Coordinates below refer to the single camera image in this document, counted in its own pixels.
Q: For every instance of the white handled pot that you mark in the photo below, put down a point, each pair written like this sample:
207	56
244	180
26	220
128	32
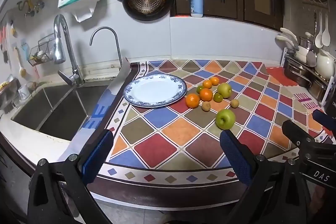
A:
300	46

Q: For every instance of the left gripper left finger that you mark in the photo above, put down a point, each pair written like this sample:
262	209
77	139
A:
47	203

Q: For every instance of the bright green apple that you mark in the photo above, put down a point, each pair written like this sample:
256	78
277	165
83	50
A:
225	119

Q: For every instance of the blue white porcelain plate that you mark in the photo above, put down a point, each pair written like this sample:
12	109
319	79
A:
156	90

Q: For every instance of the steel pots on rack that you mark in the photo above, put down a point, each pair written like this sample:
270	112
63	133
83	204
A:
305	78

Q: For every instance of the green mandarin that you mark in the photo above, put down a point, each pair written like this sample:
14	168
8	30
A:
199	88
218	97

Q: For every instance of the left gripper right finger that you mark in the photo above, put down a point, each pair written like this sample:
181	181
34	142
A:
276	192

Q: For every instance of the large orange mandarin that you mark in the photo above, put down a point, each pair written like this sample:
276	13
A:
192	100

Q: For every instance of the white ceramic teapot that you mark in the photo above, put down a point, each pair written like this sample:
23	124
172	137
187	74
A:
325	64

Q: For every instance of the brown kiwi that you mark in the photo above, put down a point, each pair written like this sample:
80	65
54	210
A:
234	103
206	106

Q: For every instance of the white blue pump bottle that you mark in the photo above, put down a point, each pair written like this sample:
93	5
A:
196	8

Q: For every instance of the medium orange mandarin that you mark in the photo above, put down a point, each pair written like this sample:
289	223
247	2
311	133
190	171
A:
206	94

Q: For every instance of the stainless steel sink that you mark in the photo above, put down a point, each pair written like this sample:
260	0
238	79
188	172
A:
60	110

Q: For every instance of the yellow green apple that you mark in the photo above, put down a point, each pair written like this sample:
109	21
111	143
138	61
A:
224	90

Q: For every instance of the small orange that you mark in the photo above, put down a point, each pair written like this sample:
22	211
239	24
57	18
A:
207	84
214	81

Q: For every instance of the thin gooseneck water tap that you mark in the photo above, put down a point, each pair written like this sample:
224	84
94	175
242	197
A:
107	43

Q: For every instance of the wire sink basket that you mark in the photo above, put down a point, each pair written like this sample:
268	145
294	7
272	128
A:
43	52

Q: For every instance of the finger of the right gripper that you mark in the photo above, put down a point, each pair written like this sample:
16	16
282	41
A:
296	134
325	120

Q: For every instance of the white hanging spoon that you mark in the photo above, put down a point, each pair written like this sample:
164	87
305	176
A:
326	39

